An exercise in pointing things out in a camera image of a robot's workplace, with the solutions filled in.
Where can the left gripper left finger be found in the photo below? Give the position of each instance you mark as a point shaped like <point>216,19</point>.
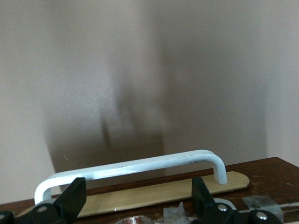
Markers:
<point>67,205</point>

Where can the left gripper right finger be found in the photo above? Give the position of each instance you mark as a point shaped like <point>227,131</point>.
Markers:
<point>205,210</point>

